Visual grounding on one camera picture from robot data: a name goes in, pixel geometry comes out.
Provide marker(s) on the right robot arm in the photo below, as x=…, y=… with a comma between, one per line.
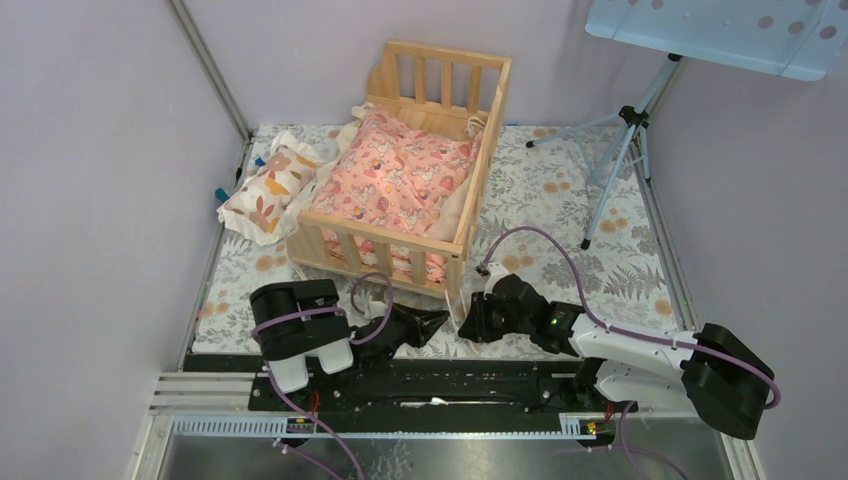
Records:
x=711, y=372

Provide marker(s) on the light blue perforated panel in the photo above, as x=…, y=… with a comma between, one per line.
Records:
x=795, y=39

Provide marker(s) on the grey diagonal pole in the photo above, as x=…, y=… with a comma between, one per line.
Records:
x=204, y=56

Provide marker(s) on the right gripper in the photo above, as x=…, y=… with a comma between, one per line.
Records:
x=476, y=329

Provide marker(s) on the pink patterned bed cushion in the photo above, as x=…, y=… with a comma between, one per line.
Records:
x=399, y=178

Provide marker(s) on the blue toy item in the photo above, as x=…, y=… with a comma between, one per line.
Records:
x=244, y=177

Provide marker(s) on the floral small pillow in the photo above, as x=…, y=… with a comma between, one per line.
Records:
x=293, y=170

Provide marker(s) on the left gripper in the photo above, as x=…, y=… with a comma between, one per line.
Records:
x=421, y=324

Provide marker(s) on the wooden pet bed frame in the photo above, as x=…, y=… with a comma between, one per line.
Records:
x=432, y=88

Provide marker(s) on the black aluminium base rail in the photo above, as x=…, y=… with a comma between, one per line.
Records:
x=410, y=398

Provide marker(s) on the black tripod stand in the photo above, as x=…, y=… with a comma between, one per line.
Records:
x=629, y=147

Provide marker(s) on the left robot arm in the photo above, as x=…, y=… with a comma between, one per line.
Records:
x=295, y=321

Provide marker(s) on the floral table mat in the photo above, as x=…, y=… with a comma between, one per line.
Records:
x=624, y=272

